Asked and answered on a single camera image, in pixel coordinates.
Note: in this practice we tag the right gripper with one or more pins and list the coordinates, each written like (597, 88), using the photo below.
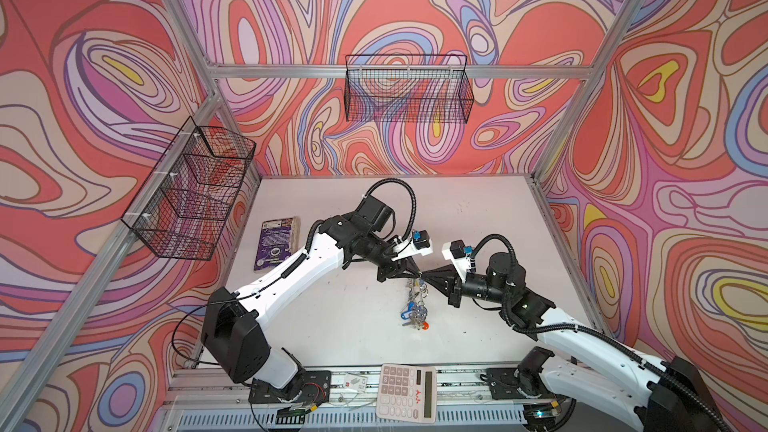
(448, 282)

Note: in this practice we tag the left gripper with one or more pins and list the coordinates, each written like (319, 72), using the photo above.
(395, 270)

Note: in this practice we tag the round keyring disc with keys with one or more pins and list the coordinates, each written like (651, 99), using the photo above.
(415, 312)

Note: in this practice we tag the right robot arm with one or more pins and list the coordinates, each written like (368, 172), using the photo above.
(571, 359)

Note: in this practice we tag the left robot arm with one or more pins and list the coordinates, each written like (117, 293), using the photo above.
(234, 322)

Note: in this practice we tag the purple book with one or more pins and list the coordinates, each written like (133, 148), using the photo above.
(278, 240)

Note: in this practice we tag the small white label card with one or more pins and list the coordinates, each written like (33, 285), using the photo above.
(355, 382)

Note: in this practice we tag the white pink calculator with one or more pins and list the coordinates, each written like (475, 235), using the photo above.
(407, 393)

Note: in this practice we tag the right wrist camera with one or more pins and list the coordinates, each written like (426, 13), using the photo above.
(461, 257)

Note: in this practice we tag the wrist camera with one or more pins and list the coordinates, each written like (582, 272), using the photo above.
(419, 243)
(461, 257)

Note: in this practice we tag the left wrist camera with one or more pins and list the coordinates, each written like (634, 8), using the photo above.
(419, 243)

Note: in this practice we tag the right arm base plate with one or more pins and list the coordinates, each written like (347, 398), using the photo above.
(504, 384)

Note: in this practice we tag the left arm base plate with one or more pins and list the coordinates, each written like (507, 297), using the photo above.
(308, 387)

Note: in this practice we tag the back wire basket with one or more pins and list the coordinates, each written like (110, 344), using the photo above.
(407, 88)

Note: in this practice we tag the wire basket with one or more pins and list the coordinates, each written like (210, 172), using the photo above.
(192, 191)
(407, 88)

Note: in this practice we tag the left wire basket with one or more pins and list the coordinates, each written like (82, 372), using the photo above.
(192, 191)

